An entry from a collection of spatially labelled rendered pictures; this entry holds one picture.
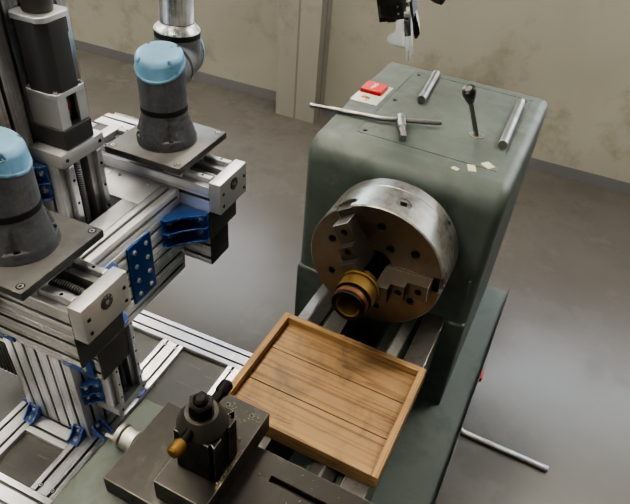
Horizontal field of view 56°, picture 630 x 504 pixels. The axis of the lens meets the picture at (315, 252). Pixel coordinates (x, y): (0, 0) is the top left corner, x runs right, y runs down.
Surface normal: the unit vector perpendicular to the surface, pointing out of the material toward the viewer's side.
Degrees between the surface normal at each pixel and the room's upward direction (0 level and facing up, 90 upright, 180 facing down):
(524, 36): 90
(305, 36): 90
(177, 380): 0
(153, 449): 0
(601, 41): 90
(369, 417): 0
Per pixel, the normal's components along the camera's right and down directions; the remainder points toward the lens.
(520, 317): 0.07, -0.77
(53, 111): -0.40, 0.55
